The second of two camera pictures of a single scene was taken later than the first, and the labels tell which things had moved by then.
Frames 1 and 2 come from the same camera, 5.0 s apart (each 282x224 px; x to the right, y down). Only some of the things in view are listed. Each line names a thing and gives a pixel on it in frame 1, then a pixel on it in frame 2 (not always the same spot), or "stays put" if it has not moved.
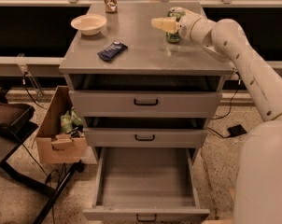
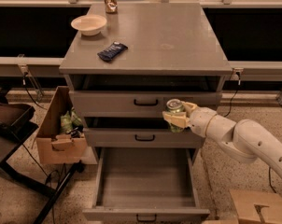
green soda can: x=175 y=12 to x=175 y=105
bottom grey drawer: x=146 y=185 stays put
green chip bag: x=70 y=120 stays put
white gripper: x=186 y=26 to x=199 y=120
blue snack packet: x=112 y=50 stays put
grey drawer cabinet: x=145 y=91 stays put
